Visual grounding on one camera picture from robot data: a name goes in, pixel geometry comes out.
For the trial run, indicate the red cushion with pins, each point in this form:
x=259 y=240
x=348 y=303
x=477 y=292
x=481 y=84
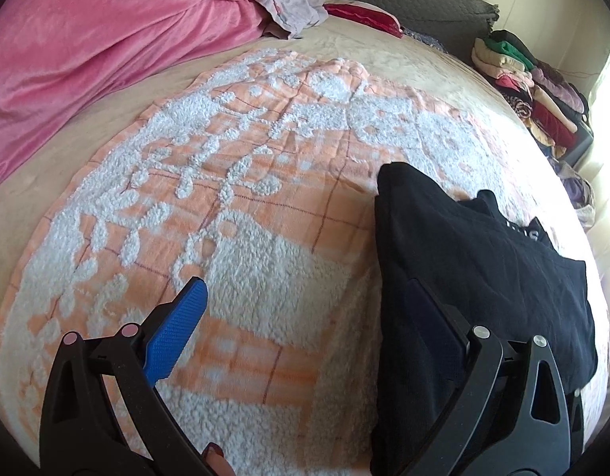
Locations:
x=364 y=15

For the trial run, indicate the dark storage box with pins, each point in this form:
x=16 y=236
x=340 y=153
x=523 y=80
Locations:
x=577 y=148

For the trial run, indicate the pile of folded clothes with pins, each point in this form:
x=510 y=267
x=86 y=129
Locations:
x=533 y=94

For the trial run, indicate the black sweater with orange cuffs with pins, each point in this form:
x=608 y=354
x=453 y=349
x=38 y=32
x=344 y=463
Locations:
x=458 y=258

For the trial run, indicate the white curtain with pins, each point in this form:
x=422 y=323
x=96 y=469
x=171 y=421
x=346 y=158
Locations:
x=605 y=109

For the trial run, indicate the person's left hand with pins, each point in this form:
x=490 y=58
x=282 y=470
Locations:
x=218 y=461

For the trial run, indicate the lavender crumpled cloth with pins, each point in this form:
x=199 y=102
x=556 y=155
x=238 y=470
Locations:
x=285 y=0

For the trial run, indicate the orange and white fleece blanket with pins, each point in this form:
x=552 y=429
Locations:
x=260 y=183

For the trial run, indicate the pink duvet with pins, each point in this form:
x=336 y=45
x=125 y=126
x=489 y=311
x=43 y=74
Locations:
x=86 y=49

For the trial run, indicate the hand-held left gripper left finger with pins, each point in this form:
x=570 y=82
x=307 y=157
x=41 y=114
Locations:
x=178 y=327

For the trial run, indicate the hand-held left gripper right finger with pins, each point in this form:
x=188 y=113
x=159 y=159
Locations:
x=434 y=317

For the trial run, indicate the dark patterned cloth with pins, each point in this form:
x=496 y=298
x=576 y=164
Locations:
x=424 y=38

